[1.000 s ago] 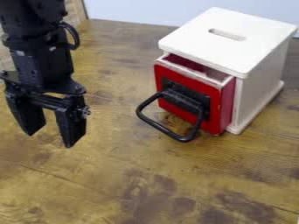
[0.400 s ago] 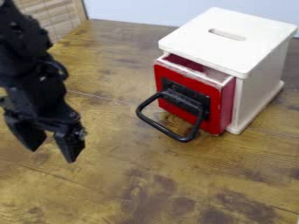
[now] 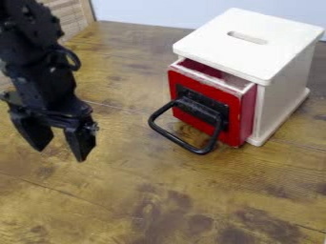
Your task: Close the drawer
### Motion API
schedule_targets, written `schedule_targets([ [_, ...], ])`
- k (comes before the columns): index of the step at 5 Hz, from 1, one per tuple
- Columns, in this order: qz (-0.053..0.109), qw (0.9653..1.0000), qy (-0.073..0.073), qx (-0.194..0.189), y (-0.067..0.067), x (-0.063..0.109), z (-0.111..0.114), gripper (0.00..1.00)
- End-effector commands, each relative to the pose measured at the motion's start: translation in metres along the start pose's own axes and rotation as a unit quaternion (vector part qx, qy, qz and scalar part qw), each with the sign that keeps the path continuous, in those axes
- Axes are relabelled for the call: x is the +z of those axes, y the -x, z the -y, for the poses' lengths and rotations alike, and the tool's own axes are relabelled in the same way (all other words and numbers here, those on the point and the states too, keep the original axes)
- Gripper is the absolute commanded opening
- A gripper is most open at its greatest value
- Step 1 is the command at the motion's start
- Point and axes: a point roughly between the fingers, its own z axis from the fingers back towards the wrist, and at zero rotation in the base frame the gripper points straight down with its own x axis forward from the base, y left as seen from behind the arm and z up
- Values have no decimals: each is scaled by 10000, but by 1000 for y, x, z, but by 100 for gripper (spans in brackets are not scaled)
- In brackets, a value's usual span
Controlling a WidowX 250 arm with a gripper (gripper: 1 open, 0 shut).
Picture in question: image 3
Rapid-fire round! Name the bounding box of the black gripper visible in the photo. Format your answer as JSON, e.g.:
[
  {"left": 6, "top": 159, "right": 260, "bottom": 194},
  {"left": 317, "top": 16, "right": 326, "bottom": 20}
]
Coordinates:
[{"left": 0, "top": 51, "right": 99, "bottom": 162}]

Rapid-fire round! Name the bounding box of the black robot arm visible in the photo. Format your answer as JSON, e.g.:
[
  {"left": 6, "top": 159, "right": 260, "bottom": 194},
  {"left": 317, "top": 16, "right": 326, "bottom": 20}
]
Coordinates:
[{"left": 0, "top": 0, "right": 98, "bottom": 161}]

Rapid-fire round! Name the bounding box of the red drawer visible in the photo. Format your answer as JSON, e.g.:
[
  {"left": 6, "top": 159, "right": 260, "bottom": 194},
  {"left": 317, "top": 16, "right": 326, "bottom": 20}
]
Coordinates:
[{"left": 169, "top": 58, "right": 258, "bottom": 147}]

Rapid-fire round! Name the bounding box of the white wooden cabinet box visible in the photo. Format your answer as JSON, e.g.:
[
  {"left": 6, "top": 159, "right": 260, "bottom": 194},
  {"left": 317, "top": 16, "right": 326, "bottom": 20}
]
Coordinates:
[{"left": 174, "top": 8, "right": 325, "bottom": 146}]

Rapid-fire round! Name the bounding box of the black cable loop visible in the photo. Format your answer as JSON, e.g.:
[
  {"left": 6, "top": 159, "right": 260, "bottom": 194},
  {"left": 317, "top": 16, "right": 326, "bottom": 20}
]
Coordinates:
[{"left": 56, "top": 47, "right": 83, "bottom": 72}]

